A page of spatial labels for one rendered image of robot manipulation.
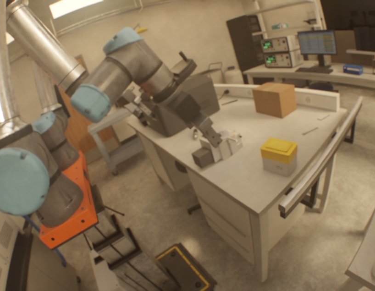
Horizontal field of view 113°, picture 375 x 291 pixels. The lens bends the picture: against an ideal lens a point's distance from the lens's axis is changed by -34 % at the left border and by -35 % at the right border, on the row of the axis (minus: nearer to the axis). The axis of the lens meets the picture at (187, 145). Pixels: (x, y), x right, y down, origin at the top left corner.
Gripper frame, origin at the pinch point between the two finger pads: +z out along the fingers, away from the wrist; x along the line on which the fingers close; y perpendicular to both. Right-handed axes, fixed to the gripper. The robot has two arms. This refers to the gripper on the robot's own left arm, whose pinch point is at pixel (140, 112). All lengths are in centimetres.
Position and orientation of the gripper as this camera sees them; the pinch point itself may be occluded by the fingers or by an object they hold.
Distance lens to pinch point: 95.8
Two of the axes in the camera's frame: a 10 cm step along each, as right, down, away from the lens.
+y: 5.0, -8.1, 3.0
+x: -5.9, -0.6, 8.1
